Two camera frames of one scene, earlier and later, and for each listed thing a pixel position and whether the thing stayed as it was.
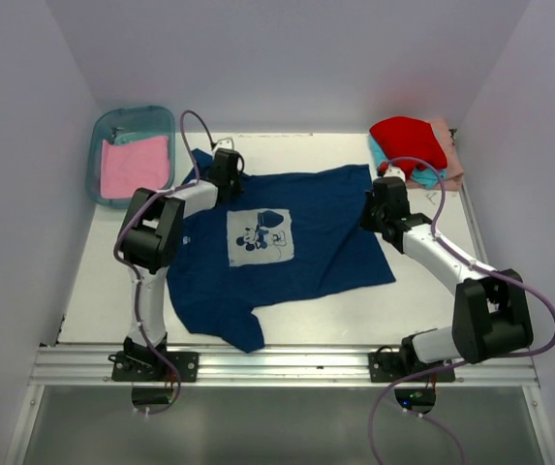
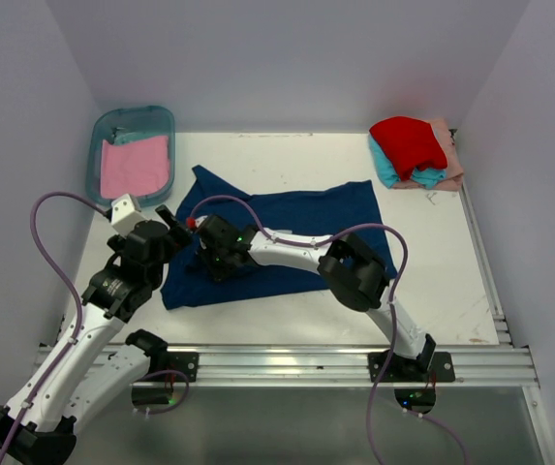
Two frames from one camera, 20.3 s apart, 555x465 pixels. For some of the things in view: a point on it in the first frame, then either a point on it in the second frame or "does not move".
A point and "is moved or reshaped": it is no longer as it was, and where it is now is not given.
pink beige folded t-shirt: [454, 170] does not move
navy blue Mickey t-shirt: [289, 232] is moved or reshaped
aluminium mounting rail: [270, 367] does not move
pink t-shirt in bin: [139, 165] does not move
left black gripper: [236, 188] -> [176, 237]
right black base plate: [387, 366] does not move
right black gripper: [364, 220] -> [216, 272]
